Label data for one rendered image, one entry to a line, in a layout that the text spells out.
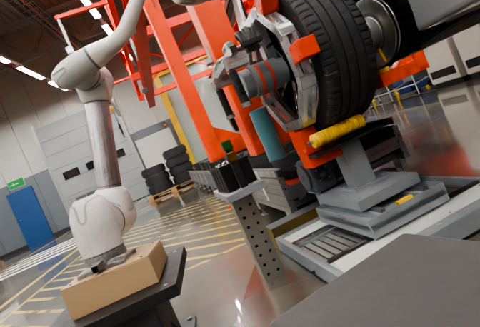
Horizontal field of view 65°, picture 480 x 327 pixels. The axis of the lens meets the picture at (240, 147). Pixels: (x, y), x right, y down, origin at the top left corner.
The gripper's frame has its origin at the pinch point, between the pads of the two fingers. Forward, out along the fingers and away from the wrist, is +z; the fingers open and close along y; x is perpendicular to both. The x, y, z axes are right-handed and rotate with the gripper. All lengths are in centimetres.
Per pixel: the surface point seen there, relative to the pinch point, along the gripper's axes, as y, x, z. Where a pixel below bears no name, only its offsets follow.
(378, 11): 15, -44, 34
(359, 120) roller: -10, -76, 6
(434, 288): 43, -112, -85
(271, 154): -43, -62, -15
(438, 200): -9, -120, 8
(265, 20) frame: 3.0, -24.4, -14.5
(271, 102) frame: -41, -39, 4
